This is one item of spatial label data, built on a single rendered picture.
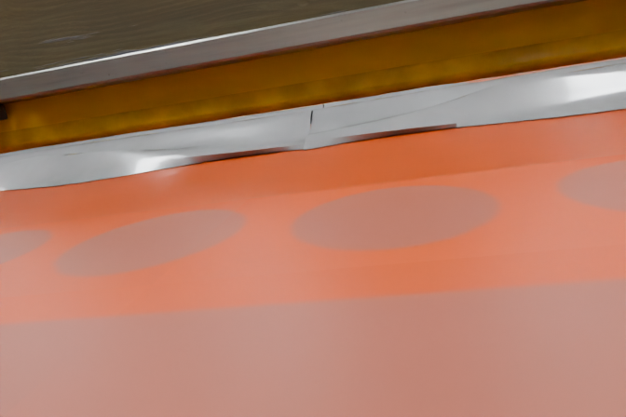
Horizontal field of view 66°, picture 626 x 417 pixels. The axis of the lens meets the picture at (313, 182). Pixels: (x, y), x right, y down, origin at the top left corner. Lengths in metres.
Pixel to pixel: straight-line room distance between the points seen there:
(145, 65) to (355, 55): 0.09
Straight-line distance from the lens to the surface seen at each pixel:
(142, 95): 0.25
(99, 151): 0.16
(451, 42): 0.22
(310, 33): 0.20
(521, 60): 0.23
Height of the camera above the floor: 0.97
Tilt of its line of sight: 12 degrees down
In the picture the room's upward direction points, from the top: 9 degrees counter-clockwise
